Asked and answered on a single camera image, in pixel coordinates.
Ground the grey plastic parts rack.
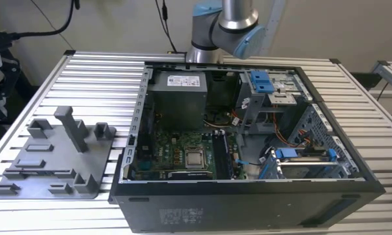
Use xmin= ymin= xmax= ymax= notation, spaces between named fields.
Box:
xmin=0 ymin=106 xmax=118 ymax=200

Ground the CPU socket metal cover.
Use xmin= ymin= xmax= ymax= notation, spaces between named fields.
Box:
xmin=182 ymin=146 xmax=208 ymax=170

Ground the aluminium side table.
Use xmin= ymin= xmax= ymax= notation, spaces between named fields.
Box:
xmin=367 ymin=60 xmax=392 ymax=98

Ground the perforated metal disk cage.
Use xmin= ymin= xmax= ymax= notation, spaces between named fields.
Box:
xmin=287 ymin=104 xmax=361 ymax=181

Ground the metal drive cage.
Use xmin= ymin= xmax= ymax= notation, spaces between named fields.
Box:
xmin=234 ymin=69 xmax=315 ymax=135

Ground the thin black hanging cable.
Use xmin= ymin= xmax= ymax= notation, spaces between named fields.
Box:
xmin=154 ymin=0 xmax=178 ymax=53

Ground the black box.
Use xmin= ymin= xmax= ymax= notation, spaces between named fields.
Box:
xmin=351 ymin=72 xmax=383 ymax=92

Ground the black open PC case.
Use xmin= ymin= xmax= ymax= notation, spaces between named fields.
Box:
xmin=106 ymin=60 xmax=387 ymax=234

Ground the silver CPU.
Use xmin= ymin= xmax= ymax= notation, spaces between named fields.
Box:
xmin=186 ymin=152 xmax=204 ymax=168

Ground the blue plastic drive latch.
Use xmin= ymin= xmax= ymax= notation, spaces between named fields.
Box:
xmin=249 ymin=70 xmax=273 ymax=94

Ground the hard disk in blue carrier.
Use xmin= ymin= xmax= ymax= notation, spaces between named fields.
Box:
xmin=260 ymin=147 xmax=340 ymax=181

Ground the grey power supply unit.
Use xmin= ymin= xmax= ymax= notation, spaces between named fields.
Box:
xmin=148 ymin=72 xmax=209 ymax=131

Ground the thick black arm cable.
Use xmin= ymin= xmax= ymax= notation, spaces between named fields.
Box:
xmin=4 ymin=0 xmax=78 ymax=40

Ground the RAM stick with blue label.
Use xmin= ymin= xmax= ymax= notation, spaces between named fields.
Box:
xmin=6 ymin=169 xmax=74 ymax=176

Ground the green motherboard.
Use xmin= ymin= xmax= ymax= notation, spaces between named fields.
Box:
xmin=130 ymin=129 xmax=249 ymax=181

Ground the black graphics card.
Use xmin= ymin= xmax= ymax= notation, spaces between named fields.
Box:
xmin=166 ymin=170 xmax=214 ymax=181

